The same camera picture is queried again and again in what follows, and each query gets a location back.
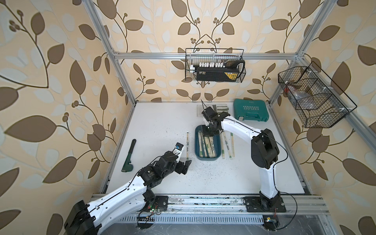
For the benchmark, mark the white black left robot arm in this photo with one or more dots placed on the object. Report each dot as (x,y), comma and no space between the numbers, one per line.
(96,216)

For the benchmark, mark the teal plastic storage box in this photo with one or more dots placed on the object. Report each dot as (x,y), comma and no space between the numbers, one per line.
(196,145)

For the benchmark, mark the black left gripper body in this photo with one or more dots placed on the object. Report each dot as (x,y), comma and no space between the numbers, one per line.
(179,169)

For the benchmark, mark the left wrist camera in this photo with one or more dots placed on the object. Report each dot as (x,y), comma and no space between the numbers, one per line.
(178,148)

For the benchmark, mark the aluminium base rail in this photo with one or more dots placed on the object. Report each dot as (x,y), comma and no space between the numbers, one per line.
(240,204)

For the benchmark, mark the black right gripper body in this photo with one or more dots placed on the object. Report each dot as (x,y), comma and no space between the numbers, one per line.
(209,130)

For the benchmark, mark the green plastic tool case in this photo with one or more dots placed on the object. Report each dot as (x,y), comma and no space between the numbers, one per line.
(250,110)

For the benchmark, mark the green pipe wrench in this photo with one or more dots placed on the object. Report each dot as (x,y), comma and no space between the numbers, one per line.
(127,166)

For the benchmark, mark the grey white work glove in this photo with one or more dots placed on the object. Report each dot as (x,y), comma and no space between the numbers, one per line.
(217,109)

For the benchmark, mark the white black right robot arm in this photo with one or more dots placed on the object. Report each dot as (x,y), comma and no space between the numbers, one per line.
(264,154)

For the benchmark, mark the black wire basket right wall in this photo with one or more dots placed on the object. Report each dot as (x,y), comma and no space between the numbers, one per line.
(331,101)

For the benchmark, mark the black wire basket wall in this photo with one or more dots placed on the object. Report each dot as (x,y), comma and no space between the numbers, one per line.
(196,56)
(331,101)

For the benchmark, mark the aluminium frame post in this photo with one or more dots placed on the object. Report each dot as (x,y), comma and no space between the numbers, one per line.
(319,10)

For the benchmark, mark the black yellow box in basket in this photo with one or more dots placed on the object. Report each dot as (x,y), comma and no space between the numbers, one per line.
(230,71)

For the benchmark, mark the plastic bag in basket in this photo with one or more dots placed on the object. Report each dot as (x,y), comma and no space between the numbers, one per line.
(303,99)

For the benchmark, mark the black wire basket back wall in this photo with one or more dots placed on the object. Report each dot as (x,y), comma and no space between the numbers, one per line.
(196,56)

